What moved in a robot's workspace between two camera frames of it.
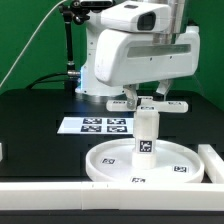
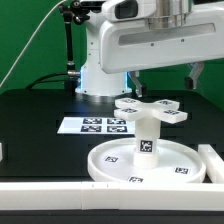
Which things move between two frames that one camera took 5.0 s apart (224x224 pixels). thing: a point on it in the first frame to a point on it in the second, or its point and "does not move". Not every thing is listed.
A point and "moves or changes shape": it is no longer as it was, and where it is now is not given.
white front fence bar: (111, 196) does not move
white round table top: (113, 162) does not move
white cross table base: (149, 107) moves or changes shape
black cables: (43, 80) does not move
